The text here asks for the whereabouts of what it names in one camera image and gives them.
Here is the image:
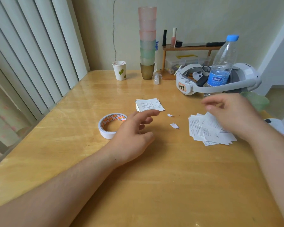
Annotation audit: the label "small wooden desk shelf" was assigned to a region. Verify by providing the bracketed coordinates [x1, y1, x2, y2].
[160, 44, 222, 80]

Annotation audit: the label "clear plastic storage box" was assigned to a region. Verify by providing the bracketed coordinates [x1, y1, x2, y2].
[165, 54, 212, 75]

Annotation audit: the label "white hand controller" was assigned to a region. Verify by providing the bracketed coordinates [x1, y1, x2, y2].
[192, 71, 209, 81]

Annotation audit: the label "clear water bottle blue cap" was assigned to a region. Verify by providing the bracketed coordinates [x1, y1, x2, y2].
[206, 34, 240, 88]

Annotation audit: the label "white vertical blinds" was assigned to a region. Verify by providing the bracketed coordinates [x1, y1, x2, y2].
[0, 0, 91, 130]

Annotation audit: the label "small stack of printed slips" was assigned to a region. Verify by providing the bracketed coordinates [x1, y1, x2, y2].
[135, 98, 166, 112]

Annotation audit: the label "white plush toy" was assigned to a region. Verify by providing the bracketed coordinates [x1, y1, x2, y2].
[265, 118, 284, 141]

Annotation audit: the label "person's left forearm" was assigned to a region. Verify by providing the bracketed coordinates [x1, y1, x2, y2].
[0, 145, 123, 227]

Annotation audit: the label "brown translucent plastic cup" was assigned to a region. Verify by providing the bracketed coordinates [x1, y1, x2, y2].
[140, 63, 155, 80]

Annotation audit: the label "white double-sided tape roll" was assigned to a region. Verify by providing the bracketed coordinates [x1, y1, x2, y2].
[98, 113, 128, 140]

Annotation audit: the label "person's right forearm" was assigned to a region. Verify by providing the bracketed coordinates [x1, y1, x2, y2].
[242, 124, 284, 227]

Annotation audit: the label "person's right hand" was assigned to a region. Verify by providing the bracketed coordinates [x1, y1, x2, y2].
[201, 93, 266, 140]

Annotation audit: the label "stack of pastel plastic cups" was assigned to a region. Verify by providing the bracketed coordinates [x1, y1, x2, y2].
[138, 6, 157, 66]

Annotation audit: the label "white furniture frame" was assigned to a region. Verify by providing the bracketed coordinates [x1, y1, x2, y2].
[257, 7, 284, 127]

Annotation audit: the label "thin cable on wall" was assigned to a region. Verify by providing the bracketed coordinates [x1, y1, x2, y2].
[112, 0, 118, 62]

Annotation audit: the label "loose pile of printed slips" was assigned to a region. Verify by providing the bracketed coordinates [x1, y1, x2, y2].
[188, 112, 237, 147]

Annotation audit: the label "white headset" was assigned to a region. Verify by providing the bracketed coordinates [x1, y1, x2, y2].
[175, 63, 262, 96]

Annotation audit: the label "person's left hand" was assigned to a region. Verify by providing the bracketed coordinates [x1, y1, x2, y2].
[104, 110, 160, 167]

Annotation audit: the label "white paper cup leaf print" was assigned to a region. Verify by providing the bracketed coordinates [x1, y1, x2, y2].
[112, 61, 127, 81]

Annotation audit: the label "green frosted plastic cup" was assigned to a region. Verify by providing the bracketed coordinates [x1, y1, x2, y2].
[240, 92, 270, 112]

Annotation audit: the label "flat black bar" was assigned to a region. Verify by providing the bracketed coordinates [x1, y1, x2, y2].
[205, 41, 227, 47]

